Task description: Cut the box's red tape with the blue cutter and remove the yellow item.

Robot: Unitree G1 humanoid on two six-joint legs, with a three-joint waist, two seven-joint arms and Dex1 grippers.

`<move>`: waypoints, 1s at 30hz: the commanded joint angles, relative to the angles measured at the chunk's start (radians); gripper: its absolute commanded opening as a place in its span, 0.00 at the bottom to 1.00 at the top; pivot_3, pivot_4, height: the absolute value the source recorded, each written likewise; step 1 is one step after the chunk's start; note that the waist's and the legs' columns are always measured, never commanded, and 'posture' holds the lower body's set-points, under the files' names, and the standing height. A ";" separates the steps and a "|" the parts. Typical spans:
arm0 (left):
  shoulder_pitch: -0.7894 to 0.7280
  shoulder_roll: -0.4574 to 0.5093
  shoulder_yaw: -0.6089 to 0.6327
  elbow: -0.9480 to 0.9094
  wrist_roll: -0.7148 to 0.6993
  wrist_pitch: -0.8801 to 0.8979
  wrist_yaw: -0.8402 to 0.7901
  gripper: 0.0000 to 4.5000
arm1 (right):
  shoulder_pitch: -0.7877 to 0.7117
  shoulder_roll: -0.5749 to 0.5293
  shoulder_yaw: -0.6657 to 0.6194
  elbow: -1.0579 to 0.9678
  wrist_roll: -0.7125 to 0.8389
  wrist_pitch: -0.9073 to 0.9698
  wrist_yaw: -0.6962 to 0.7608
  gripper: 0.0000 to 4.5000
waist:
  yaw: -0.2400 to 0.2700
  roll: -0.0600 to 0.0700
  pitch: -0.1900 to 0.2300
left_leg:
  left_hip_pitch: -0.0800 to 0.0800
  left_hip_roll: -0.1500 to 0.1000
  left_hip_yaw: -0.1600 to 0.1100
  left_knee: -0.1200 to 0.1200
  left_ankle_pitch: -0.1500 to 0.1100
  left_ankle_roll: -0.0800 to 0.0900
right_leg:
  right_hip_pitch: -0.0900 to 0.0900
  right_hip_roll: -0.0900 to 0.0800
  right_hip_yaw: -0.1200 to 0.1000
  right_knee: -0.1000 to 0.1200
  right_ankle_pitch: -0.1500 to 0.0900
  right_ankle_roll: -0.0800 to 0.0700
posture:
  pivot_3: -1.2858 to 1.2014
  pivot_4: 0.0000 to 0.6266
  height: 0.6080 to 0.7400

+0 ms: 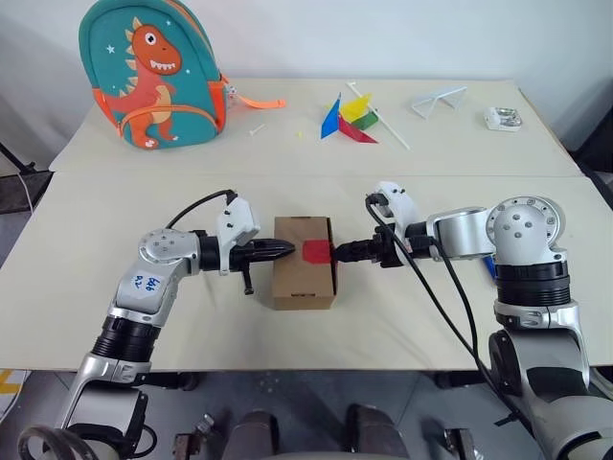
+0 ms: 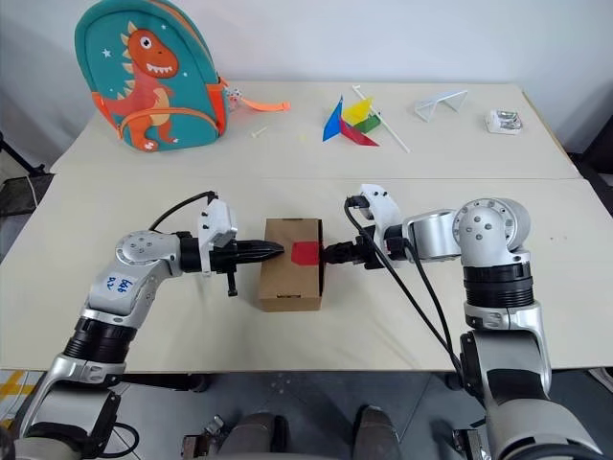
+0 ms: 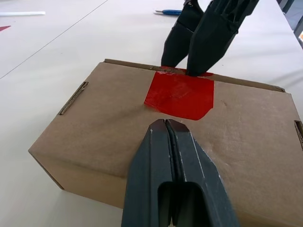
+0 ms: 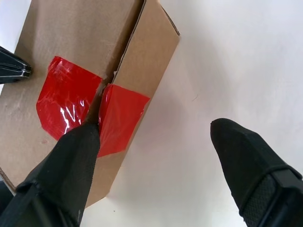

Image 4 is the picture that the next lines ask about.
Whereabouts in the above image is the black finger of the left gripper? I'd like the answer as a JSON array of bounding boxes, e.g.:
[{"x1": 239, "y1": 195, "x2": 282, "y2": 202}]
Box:
[
  {"x1": 0, "y1": 62, "x2": 33, "y2": 84},
  {"x1": 0, "y1": 45, "x2": 32, "y2": 72}
]

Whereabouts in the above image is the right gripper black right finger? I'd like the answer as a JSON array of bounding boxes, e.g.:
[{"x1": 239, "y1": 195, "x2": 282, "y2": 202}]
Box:
[{"x1": 210, "y1": 117, "x2": 303, "y2": 227}]

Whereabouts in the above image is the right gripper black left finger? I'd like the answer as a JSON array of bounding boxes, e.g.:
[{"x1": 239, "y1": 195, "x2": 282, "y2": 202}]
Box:
[{"x1": 0, "y1": 122, "x2": 102, "y2": 227}]

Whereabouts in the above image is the red tape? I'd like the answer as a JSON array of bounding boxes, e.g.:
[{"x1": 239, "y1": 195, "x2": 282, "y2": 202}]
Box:
[{"x1": 35, "y1": 55, "x2": 151, "y2": 159}]

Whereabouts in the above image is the brown cardboard box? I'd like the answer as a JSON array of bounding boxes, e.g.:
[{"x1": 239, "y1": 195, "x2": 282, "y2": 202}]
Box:
[{"x1": 0, "y1": 0, "x2": 182, "y2": 209}]

